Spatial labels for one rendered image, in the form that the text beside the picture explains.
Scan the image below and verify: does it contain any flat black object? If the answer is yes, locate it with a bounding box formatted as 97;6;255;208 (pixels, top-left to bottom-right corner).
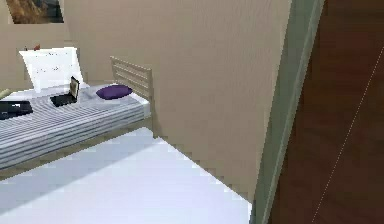
0;100;34;121

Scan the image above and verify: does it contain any dark brown wooden door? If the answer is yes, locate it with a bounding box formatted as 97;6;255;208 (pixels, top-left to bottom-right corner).
268;0;384;224

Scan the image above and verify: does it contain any framed brown picture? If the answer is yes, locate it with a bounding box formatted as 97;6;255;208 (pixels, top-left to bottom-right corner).
5;0;65;25

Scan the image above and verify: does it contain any white pillow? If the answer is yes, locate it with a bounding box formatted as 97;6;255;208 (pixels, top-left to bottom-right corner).
18;46;85;94

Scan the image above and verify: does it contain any wooden bed with striped cover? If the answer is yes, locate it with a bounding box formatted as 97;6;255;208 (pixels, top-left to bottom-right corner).
0;55;155;182

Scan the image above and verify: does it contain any purple cushion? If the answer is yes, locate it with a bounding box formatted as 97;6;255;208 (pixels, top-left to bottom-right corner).
95;84;134;101

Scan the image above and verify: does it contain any black laptop computer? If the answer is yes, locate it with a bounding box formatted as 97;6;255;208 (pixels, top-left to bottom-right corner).
49;75;81;108

